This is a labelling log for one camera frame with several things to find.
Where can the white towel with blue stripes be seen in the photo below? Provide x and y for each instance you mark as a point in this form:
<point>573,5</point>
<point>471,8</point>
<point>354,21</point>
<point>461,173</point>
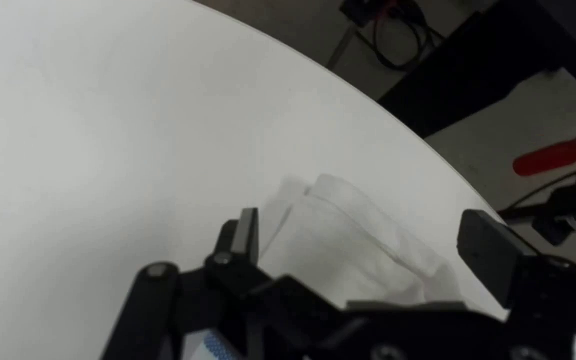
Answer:
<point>340,247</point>

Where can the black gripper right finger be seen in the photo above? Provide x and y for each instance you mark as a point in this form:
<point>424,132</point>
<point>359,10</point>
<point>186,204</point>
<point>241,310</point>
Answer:
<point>521,281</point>

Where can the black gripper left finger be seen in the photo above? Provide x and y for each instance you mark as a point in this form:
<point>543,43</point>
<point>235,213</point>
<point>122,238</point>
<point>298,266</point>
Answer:
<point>235,266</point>

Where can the black equipment cart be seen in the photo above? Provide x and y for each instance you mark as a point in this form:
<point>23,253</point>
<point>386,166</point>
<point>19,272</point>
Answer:
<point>474,73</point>

